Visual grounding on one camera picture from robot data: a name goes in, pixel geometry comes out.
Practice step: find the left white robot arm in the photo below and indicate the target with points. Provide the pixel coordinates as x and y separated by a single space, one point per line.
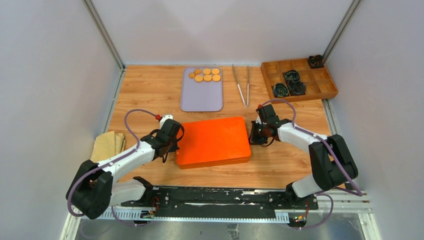
96 186

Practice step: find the tan folded cloth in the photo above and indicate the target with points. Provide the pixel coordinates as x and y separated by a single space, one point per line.
107 145

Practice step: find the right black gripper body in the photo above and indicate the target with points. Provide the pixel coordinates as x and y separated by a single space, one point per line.
258 135

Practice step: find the wooden divided organizer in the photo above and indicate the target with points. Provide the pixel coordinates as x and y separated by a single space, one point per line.
319 82

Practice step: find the round yellow biscuit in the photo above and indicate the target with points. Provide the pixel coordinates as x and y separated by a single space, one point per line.
215 71
206 71
199 78
207 78
216 77

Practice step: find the lavender cookie tray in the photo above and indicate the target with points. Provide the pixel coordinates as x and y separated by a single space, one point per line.
205 96

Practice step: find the orange box lid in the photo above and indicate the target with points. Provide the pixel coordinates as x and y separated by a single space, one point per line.
213 142

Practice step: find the black rolled fabric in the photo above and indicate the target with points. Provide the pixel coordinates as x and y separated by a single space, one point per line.
291 76
280 90
316 61
296 88

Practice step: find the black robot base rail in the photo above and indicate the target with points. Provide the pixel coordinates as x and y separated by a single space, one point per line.
220 203

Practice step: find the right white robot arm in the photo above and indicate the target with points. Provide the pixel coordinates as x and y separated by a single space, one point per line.
331 162

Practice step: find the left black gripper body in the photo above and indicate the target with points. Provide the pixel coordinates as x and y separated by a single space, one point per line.
173 145

